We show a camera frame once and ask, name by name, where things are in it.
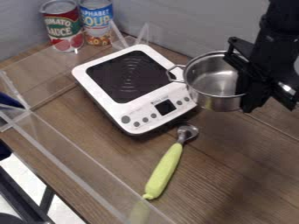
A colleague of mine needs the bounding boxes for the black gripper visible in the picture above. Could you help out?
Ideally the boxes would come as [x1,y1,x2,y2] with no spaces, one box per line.
[224,33,299,113]

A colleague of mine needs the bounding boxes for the silver metal pot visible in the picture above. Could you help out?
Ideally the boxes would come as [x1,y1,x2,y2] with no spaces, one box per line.
[166,51,246,112]

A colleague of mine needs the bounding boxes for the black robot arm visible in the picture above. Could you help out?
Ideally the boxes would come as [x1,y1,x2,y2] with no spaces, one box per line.
[224,0,299,113]

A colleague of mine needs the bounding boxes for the white and black stove top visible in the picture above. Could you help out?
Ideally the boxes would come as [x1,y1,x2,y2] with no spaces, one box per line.
[71,44,196,136]

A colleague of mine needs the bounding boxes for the alphabet soup can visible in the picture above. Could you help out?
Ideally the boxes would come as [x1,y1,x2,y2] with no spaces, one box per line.
[79,0,114,46]

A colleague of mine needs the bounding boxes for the tomato sauce can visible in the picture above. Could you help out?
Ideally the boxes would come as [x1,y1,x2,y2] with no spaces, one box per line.
[40,0,84,53]

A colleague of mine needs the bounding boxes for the clear acrylic barrier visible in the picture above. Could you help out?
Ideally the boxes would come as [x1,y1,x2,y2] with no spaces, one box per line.
[0,69,176,224]

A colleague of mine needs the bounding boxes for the green handled ice cream scoop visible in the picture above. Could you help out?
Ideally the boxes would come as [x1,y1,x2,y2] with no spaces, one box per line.
[143,124,199,200]

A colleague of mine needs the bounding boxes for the black table frame leg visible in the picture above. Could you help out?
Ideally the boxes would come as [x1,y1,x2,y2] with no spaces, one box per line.
[0,167,55,224]

